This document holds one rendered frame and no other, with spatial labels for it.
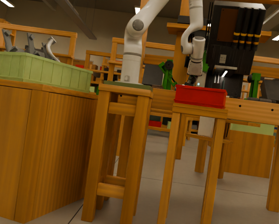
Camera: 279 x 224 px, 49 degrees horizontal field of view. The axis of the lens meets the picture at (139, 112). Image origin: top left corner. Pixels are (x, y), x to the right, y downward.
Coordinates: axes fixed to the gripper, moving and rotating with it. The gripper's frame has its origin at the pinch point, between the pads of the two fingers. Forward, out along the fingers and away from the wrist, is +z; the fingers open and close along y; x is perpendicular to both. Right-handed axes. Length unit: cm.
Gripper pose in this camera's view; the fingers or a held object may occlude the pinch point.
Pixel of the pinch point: (193, 79)
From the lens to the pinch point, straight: 225.3
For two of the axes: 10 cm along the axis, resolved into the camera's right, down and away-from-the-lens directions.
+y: 9.7, 1.4, -1.7
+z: -0.1, 8.2, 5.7
